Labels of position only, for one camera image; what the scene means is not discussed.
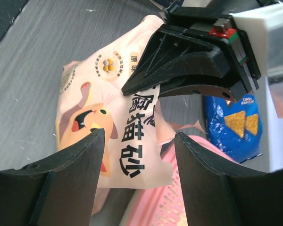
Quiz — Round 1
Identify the pink cat litter bag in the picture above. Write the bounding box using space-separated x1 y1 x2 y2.
55 15 208 216

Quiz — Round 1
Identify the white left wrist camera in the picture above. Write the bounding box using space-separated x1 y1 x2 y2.
232 3 283 77

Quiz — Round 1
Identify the pink cat litter box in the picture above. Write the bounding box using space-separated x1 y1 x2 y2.
127 135 241 226

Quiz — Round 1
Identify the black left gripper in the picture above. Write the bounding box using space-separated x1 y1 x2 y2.
122 4 261 101

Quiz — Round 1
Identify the blue Doritos chip bag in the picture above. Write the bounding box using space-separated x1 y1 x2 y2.
204 94 263 163

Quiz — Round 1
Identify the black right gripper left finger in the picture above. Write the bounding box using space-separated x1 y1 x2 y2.
0 129 105 226

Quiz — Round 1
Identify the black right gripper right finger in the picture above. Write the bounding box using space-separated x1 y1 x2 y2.
175 132 283 226

